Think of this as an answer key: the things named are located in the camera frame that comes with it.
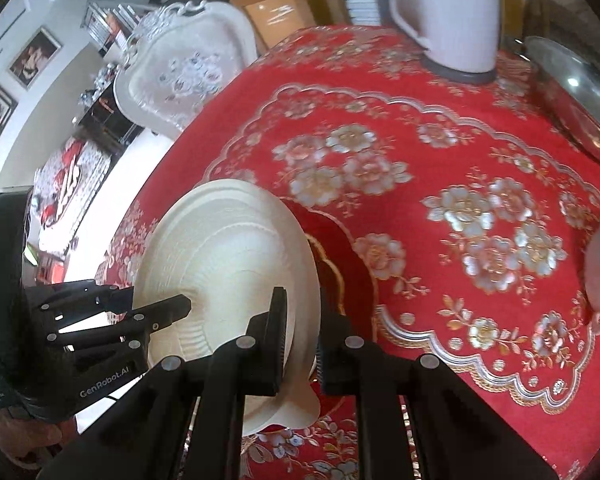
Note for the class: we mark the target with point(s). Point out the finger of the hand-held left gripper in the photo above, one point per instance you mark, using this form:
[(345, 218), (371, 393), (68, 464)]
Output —
[(160, 315), (90, 295)]

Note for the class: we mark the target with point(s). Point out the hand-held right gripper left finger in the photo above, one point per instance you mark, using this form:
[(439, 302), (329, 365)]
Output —
[(279, 340)]

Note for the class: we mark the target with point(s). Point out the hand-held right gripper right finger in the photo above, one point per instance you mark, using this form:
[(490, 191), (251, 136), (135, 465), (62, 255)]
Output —
[(337, 365)]

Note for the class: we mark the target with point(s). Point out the red glass plate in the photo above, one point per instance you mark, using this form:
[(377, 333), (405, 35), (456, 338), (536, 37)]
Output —
[(361, 285)]

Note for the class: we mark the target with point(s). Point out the cream ribbed plate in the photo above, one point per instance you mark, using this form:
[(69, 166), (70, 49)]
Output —
[(220, 250)]

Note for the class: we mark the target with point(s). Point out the person's left hand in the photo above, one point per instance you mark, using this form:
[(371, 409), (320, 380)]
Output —
[(25, 440)]

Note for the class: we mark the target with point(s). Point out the red patterned cloth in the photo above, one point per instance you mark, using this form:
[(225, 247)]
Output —
[(72, 185)]

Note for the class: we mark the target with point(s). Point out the red floral tablecloth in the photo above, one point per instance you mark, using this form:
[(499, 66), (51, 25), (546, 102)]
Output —
[(455, 270)]

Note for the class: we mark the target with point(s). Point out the black cabinet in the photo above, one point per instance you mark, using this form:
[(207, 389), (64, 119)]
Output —
[(105, 117)]

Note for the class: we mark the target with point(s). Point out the white ornate chair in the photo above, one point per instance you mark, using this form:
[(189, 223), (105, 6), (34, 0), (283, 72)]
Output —
[(190, 75)]

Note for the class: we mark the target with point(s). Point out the glass pot lid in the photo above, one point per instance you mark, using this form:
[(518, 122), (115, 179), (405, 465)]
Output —
[(570, 90)]

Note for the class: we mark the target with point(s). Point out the white electric kettle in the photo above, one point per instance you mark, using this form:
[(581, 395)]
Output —
[(445, 15)]

